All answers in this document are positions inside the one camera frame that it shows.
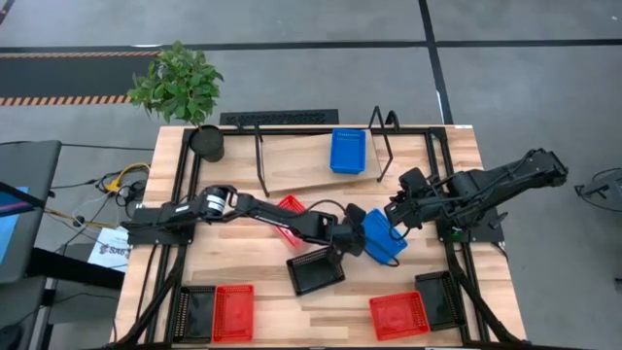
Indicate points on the wooden shelf board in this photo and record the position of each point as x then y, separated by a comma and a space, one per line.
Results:
301, 165

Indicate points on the blue plastic slotted basket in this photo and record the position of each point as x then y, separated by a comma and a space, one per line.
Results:
347, 150
379, 240

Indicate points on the green leafy potted plant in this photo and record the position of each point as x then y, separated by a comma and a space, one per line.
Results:
177, 87

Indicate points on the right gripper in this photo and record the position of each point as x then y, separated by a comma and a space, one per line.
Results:
410, 211

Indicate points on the black floor grille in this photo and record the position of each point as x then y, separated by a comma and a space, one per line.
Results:
279, 117

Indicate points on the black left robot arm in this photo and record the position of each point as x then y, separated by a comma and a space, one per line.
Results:
272, 214

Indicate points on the black metal shelf leg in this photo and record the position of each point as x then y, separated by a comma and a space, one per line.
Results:
260, 160
386, 150

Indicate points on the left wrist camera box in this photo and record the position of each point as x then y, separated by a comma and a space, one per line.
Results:
356, 213

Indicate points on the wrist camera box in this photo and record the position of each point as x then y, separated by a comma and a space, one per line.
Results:
356, 213
414, 179

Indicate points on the white printed paper sheet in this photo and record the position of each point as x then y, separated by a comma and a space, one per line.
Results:
111, 249

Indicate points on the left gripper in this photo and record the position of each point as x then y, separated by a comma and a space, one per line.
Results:
351, 240

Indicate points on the black plastic slotted basket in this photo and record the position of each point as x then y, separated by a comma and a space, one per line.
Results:
194, 313
439, 301
313, 272

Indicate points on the black table frame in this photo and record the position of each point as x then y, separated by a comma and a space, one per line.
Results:
311, 129

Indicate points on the red plastic slotted basket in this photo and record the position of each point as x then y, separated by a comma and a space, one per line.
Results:
233, 313
293, 204
398, 316

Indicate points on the black plant pot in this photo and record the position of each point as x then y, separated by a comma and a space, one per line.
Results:
206, 143

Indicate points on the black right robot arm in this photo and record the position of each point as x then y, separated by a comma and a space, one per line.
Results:
510, 177

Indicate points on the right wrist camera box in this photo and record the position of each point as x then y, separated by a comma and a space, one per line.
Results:
414, 179

